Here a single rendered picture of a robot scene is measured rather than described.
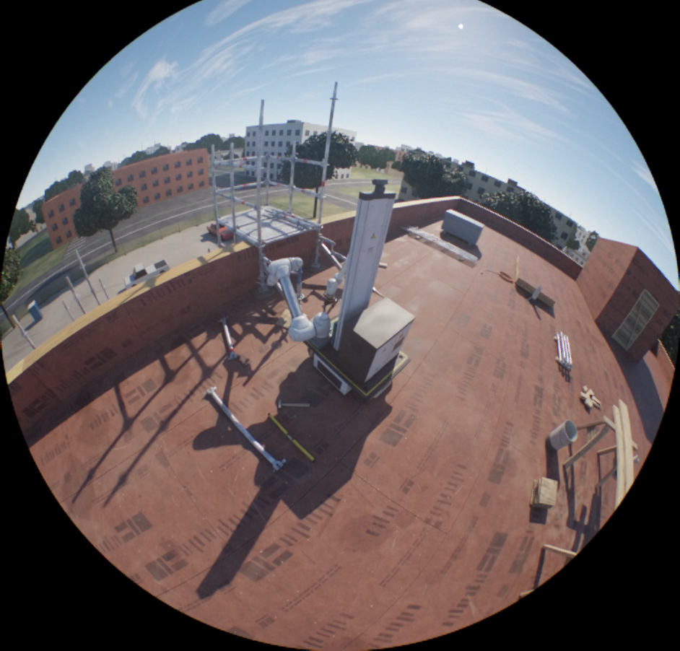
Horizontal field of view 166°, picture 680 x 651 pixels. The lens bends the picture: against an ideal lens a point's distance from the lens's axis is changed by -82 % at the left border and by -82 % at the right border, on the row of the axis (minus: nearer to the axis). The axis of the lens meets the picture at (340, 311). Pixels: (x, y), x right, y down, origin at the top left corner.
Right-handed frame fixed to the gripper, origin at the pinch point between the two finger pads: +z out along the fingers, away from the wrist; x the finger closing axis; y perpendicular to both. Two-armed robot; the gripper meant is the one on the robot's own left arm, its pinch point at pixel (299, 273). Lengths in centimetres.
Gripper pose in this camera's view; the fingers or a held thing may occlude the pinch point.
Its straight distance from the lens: 260.7
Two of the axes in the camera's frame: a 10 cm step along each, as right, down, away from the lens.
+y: 1.3, -7.5, -6.5
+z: 9.1, 3.4, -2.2
